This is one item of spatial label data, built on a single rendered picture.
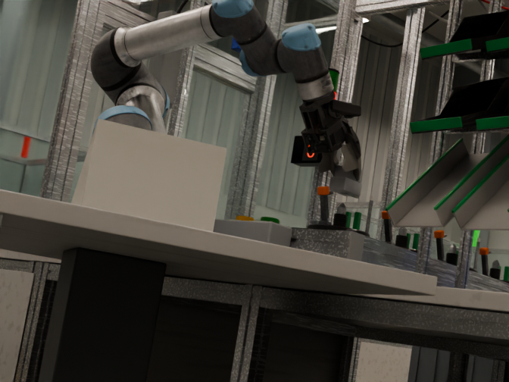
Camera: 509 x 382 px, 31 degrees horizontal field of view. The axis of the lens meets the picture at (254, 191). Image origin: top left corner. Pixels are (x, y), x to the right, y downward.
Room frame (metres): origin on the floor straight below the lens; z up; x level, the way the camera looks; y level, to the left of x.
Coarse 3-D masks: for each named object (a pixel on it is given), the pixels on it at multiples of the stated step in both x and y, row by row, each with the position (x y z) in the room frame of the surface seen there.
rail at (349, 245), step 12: (300, 228) 1.86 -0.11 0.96; (300, 240) 1.87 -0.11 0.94; (312, 240) 1.85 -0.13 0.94; (324, 240) 1.83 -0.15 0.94; (336, 240) 1.80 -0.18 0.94; (348, 240) 1.78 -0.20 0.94; (360, 240) 1.80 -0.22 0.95; (324, 252) 1.81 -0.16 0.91; (336, 252) 1.79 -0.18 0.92; (348, 252) 1.77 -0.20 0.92; (360, 252) 1.80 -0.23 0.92
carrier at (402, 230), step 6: (402, 228) 2.20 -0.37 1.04; (402, 234) 2.20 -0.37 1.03; (408, 234) 2.24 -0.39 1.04; (414, 234) 2.23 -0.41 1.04; (396, 240) 2.20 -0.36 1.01; (402, 240) 2.19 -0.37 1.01; (408, 240) 2.24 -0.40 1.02; (414, 240) 2.23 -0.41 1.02; (402, 246) 2.19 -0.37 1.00; (408, 246) 2.25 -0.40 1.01; (414, 246) 2.22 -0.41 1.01
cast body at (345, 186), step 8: (336, 168) 2.02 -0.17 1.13; (336, 176) 2.01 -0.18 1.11; (344, 176) 2.00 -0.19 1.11; (352, 176) 2.00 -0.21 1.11; (336, 184) 2.00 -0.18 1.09; (344, 184) 1.98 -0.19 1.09; (352, 184) 2.00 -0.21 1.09; (360, 184) 2.02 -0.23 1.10; (336, 192) 2.02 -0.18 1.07; (344, 192) 2.00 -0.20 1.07; (352, 192) 2.00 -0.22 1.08; (360, 192) 2.02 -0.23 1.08
